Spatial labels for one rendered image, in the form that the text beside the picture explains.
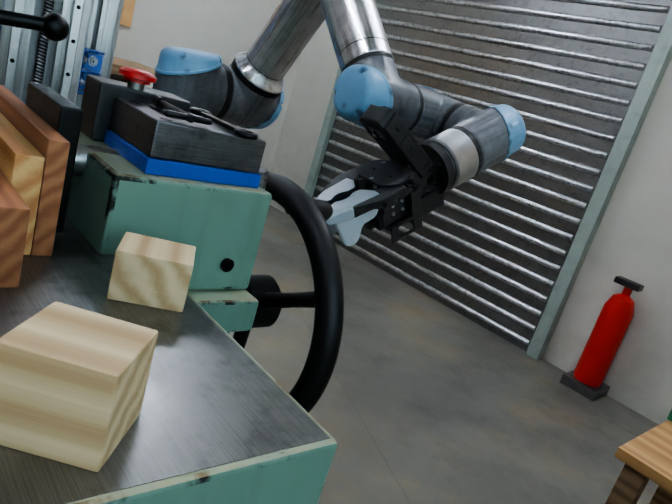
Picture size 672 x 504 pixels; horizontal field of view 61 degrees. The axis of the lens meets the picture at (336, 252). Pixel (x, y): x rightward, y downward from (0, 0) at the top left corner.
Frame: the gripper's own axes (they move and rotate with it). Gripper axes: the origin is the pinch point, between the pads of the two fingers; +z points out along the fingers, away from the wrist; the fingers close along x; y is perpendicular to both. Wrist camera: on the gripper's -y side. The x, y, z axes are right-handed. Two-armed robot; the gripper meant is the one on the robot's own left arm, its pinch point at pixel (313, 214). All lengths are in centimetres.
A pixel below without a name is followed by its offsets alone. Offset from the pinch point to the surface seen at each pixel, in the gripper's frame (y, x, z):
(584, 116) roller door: 98, 105, -237
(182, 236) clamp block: -11.6, -11.0, 18.7
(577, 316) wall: 185, 68, -191
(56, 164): -20.6, -11.5, 24.9
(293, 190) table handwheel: -6.7, -4.2, 4.4
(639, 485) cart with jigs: 82, -25, -52
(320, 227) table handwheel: -4.9, -9.4, 5.2
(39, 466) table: -17.9, -31.5, 32.3
